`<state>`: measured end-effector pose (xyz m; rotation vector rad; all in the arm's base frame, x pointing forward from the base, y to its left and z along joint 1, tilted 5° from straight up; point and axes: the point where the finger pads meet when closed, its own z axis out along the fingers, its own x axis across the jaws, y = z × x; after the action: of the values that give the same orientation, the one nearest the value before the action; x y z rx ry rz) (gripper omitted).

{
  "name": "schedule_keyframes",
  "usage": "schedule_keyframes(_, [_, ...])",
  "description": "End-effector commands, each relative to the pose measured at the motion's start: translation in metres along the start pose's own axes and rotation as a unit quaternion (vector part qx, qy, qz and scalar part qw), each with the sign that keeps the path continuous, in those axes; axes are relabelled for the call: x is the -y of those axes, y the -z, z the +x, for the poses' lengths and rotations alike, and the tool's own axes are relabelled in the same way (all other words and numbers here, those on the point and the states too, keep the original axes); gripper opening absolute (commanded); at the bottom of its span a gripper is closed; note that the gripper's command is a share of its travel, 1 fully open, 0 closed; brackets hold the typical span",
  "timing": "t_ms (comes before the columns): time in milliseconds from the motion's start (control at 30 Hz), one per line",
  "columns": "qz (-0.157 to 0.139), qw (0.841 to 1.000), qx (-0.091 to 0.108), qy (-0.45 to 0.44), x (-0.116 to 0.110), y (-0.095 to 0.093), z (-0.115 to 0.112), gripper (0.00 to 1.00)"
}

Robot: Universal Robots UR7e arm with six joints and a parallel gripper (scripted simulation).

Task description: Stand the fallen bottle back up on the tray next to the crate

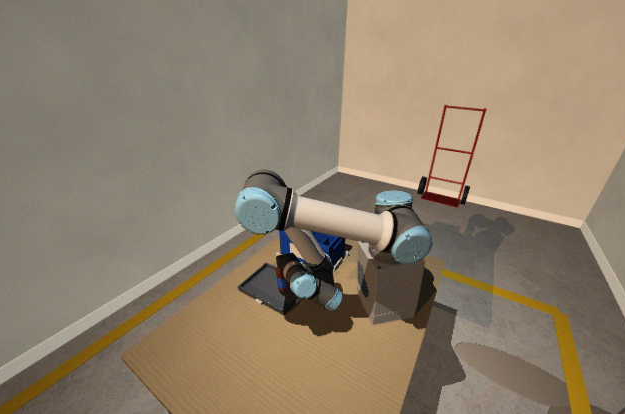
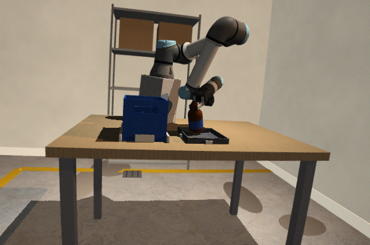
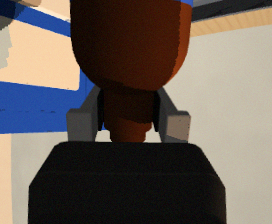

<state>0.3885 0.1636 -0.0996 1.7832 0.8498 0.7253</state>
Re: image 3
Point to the dark blue crate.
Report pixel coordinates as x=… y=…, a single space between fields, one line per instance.
x=40 y=79

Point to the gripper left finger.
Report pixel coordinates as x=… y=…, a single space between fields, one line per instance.
x=83 y=123

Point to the dark brown bottle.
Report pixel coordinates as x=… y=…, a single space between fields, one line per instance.
x=129 y=49

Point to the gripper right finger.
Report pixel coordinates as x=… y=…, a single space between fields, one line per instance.
x=172 y=125

